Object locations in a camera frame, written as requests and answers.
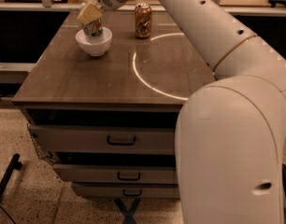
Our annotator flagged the black left base leg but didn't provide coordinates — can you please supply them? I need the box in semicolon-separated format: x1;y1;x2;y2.
0;154;22;202

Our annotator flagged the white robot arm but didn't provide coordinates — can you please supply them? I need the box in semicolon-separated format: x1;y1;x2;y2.
91;0;286;224

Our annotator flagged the grey drawer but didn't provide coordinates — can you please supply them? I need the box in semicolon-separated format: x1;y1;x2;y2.
53;164;178;184
29;125;174;155
72;183;179;199

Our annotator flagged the silver 7up soda can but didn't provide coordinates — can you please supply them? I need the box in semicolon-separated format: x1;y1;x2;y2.
83;19;103;43

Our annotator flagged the bottom grey drawer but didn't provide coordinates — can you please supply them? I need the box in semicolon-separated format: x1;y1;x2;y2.
72;183;179;199

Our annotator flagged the middle grey drawer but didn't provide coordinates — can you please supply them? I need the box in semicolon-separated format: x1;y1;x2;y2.
53;164;178;184

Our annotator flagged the grey drawer cabinet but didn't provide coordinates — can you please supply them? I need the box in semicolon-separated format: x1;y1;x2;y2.
11;10;216;200

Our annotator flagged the orange brown soda can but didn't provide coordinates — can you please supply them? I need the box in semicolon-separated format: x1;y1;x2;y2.
135;3;152;38

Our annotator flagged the blue tape cross marker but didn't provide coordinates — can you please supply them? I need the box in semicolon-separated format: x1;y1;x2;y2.
114;199;140;224

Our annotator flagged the top grey drawer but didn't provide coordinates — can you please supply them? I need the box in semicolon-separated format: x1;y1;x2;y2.
29;125;174;155

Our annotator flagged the white ceramic bowl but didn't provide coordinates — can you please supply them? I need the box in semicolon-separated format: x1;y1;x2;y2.
75;27;112;57

